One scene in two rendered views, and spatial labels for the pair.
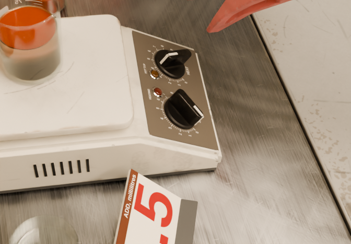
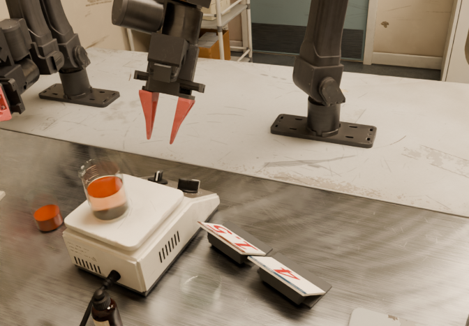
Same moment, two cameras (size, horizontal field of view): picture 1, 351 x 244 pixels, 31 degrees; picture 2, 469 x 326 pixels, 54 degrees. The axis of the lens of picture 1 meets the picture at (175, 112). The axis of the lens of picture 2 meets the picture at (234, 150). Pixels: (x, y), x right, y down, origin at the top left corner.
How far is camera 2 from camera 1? 36 cm
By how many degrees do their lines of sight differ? 38
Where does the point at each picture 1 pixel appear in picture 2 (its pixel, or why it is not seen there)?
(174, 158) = (205, 206)
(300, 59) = (192, 154)
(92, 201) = (190, 259)
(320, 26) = (183, 140)
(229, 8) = (178, 120)
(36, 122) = (148, 223)
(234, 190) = (234, 206)
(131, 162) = (192, 221)
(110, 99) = (165, 194)
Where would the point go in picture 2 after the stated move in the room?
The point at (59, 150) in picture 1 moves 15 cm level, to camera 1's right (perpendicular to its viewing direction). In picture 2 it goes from (166, 232) to (242, 177)
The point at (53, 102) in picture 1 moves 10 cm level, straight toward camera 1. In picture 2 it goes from (144, 213) to (211, 231)
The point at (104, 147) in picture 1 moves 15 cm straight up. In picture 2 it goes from (181, 216) to (165, 120)
